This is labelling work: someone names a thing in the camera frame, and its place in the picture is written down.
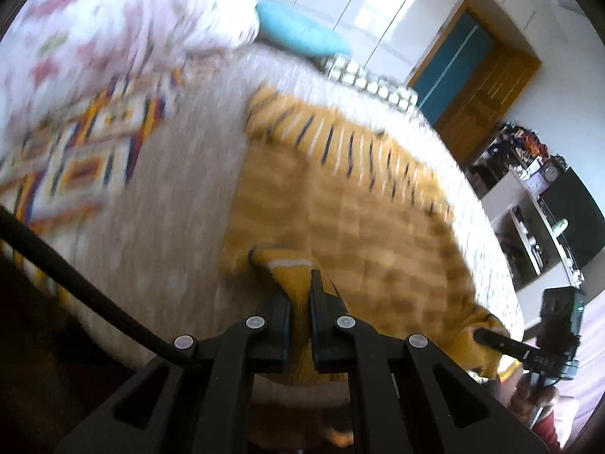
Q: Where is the black television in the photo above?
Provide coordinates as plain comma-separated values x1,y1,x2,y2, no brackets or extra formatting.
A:
539,166,605,271

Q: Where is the pile of clutter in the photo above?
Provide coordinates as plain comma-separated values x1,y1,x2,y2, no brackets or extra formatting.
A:
468,123,553,186

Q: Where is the white shelf unit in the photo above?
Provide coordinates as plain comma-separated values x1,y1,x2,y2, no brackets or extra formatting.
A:
489,170,583,294

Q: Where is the pink floral quilt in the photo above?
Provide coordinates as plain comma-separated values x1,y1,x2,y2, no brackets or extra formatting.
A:
0,0,261,121

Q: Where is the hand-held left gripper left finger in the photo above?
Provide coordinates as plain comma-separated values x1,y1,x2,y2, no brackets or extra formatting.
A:
54,292,291,454

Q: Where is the geometric patterned bed sheet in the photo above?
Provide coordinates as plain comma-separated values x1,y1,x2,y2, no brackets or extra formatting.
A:
0,68,186,304

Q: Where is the turquoise pillow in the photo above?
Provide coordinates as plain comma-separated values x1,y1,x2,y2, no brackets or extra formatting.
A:
255,0,353,58

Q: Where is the white bed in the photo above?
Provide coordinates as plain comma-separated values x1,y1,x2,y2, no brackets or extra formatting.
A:
0,45,525,436

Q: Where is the yellow striped sweater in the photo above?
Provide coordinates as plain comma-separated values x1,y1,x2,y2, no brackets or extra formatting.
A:
221,84,513,448

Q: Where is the person's right forearm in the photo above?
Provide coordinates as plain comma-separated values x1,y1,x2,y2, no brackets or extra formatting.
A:
532,409,566,453

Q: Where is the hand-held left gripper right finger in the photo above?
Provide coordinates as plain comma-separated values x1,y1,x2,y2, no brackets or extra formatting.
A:
309,269,551,454

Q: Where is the white glossy wardrobe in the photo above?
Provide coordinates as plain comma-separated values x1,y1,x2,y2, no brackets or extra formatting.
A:
208,0,474,87

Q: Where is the green white-dotted bolster pillow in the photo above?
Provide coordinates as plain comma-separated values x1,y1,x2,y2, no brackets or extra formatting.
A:
324,54,419,114

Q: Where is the wooden door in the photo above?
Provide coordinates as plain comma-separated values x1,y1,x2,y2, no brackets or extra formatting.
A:
435,42,542,167

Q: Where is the black cable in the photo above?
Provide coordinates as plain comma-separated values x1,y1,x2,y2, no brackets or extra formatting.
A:
0,205,206,372

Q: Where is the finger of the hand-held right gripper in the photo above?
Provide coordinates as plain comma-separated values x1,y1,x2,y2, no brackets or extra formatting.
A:
474,328,538,363

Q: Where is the teal door curtain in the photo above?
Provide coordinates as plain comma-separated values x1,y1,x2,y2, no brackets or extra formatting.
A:
416,12,495,124

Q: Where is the person's right hand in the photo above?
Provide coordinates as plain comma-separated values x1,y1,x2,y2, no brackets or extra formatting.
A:
513,378,558,421

